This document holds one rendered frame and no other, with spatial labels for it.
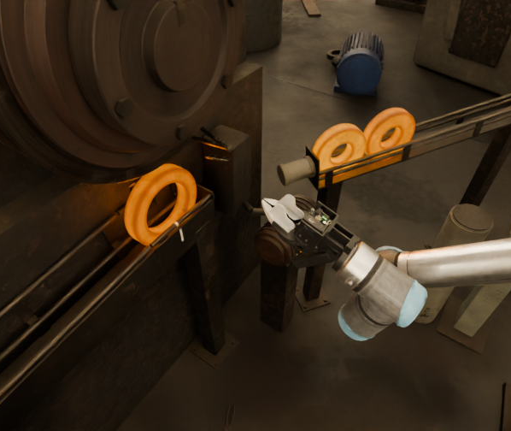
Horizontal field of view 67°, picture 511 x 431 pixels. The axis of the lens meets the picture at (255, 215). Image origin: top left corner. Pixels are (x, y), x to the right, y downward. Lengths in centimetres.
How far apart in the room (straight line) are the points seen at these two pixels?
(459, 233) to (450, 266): 40
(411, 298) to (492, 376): 89
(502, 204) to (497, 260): 145
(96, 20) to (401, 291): 65
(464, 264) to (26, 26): 81
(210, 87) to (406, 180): 169
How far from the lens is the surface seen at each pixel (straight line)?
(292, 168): 103
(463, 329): 166
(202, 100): 65
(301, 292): 160
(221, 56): 67
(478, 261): 87
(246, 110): 111
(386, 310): 80
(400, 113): 112
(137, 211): 78
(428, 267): 90
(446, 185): 227
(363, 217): 194
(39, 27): 52
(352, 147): 109
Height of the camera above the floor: 133
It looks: 45 degrees down
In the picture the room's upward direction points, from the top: straight up
